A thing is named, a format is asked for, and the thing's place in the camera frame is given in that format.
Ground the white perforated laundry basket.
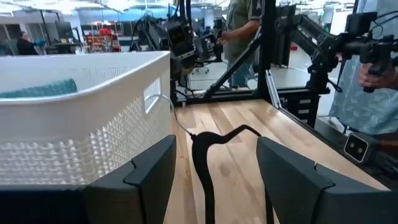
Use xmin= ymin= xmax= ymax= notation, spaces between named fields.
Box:
xmin=0 ymin=50 xmax=172 ymax=187

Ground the person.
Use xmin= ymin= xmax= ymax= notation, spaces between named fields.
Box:
xmin=217 ymin=0 xmax=265 ymax=90
xmin=328 ymin=0 xmax=398 ymax=136
xmin=16 ymin=30 xmax=40 ymax=57

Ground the person's hand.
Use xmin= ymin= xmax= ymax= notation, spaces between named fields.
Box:
xmin=357 ymin=62 xmax=398 ymax=91
xmin=216 ymin=30 xmax=233 ymax=45

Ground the red storage rack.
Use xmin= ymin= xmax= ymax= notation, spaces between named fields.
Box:
xmin=83 ymin=27 xmax=123 ymax=53

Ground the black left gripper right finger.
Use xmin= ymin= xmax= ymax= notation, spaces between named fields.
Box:
xmin=256 ymin=136 xmax=398 ymax=224

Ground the green patterned shirt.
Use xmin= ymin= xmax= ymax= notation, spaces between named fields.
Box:
xmin=0 ymin=78 xmax=79 ymax=99

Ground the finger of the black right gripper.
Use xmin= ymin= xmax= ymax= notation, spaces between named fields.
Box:
xmin=170 ymin=58 xmax=185 ymax=81
xmin=183 ymin=57 xmax=197 ymax=77

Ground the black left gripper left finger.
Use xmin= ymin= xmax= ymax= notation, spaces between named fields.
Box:
xmin=83 ymin=134 xmax=177 ymax=224

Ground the black table edge rail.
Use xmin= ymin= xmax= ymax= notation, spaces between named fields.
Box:
xmin=313 ymin=116 xmax=398 ymax=191

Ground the small silver depth camera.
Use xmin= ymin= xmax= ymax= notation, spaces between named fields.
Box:
xmin=343 ymin=132 xmax=379 ymax=165

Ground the black aluminium mount frame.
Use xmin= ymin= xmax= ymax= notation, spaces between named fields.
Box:
xmin=172 ymin=0 xmax=332 ymax=129

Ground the black velvet clothes hanger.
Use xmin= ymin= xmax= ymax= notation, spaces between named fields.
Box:
xmin=144 ymin=93 xmax=275 ymax=224

